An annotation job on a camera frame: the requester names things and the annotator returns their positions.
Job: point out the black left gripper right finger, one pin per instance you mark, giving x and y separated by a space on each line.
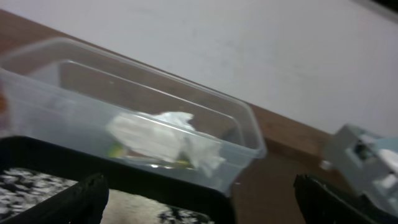
323 203

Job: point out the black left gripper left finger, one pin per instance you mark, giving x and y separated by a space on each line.
82 203

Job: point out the grey dishwasher rack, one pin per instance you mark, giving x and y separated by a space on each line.
370 172

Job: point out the clear plastic bin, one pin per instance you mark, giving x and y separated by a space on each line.
65 92

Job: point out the black tray bin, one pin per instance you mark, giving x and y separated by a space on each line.
24 152

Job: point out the light blue bowl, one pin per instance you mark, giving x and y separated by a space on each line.
386 143

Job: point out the white napkin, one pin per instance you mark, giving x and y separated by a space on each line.
164 140

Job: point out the rice pile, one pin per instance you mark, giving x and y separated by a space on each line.
22 189

